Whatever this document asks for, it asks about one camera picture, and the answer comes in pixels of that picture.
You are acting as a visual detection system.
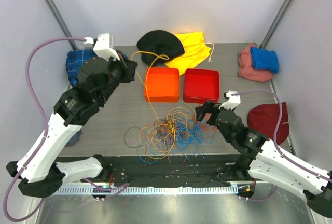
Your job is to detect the white cable duct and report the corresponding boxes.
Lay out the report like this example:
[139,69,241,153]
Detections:
[54,184,238,195]

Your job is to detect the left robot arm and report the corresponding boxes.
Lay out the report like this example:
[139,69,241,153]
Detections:
[6,57,138,198]

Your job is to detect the tangled wire pile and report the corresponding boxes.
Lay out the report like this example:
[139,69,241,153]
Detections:
[123,102,217,164]

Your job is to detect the blue plaid cloth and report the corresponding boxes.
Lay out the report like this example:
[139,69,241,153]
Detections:
[65,49,129,87]

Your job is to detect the red plastic box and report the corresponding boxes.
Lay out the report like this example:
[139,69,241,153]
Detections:
[183,68,220,104]

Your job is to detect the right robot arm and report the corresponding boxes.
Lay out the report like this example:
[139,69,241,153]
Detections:
[195,101,331,218]

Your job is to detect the dark red cloth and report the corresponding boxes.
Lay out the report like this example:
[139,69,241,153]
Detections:
[247,102,289,145]

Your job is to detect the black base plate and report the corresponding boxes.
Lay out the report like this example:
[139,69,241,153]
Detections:
[49,153,298,188]

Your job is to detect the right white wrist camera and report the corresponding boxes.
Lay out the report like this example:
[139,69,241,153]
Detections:
[219,91,241,110]

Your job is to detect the white cord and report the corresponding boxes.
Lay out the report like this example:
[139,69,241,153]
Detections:
[204,42,215,64]

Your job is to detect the yellow cloth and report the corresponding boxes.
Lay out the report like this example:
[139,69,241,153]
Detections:
[165,32,214,76]

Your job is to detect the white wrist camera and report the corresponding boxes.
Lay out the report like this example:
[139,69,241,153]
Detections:
[84,33,120,62]
[219,91,241,110]

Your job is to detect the orange plastic box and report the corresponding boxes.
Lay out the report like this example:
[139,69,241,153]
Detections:
[144,67,180,103]

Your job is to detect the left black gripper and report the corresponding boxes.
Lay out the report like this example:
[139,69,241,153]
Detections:
[98,50,138,104]

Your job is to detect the yellow wire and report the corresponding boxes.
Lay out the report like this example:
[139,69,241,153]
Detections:
[130,50,170,125]

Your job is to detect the black cloth hat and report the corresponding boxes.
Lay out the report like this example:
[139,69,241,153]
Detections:
[136,30,185,61]

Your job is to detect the pink cloth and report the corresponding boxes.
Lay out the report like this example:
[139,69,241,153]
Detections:
[238,43,273,82]

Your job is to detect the grey cloth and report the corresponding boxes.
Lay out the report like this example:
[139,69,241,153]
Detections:
[66,130,82,146]

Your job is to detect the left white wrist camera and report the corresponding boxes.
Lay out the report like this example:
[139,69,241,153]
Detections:
[84,33,120,62]

